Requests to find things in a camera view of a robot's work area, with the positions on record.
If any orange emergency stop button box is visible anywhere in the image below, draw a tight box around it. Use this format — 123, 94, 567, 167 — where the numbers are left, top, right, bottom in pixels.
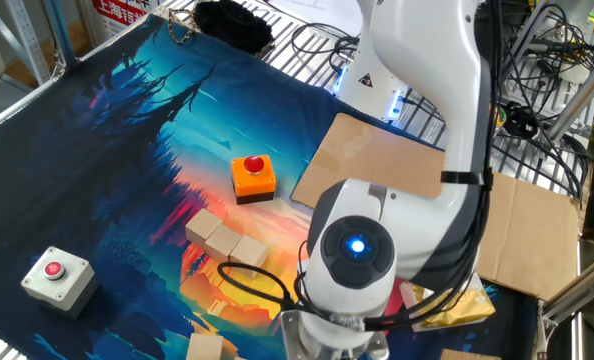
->
230, 154, 277, 206

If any tangled black cable bundle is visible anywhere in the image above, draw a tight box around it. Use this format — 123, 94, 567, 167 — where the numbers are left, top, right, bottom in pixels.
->
496, 0, 594, 201

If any flat brown cardboard sheet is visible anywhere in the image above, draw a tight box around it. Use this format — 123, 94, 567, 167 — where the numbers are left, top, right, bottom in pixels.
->
291, 112, 583, 302

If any red white printed sign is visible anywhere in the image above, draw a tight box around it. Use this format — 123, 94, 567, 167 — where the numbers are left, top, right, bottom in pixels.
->
91, 0, 151, 39

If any open cardboard box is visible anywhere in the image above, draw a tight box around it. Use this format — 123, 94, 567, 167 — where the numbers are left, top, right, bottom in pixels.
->
438, 348, 502, 360

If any black fuzzy bag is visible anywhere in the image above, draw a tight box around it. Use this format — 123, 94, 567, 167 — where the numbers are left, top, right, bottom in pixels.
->
192, 0, 276, 56

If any gold chain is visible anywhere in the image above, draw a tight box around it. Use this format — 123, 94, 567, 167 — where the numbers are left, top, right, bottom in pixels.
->
165, 7, 199, 46

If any colourful forest print mat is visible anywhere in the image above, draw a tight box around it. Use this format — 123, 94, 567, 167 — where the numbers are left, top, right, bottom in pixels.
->
0, 13, 538, 360

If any gold tissue pack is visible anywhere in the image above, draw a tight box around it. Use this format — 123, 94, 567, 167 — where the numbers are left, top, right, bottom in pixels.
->
399, 272, 497, 333

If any metal wrist mounting plate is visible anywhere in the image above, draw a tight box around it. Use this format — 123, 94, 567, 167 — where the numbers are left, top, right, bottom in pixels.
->
279, 309, 391, 360

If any slanted aluminium profile bar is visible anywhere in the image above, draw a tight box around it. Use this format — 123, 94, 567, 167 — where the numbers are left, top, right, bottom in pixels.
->
545, 52, 594, 145
535, 249, 594, 329

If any grey box with red button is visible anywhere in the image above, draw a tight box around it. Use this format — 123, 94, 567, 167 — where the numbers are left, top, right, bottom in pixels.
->
20, 245, 100, 320

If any perforated grey shelf upright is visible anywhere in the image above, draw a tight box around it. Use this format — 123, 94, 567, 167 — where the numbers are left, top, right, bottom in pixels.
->
0, 0, 53, 86

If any grey steel post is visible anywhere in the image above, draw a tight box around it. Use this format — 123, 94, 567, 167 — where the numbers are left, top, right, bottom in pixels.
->
44, 0, 78, 69

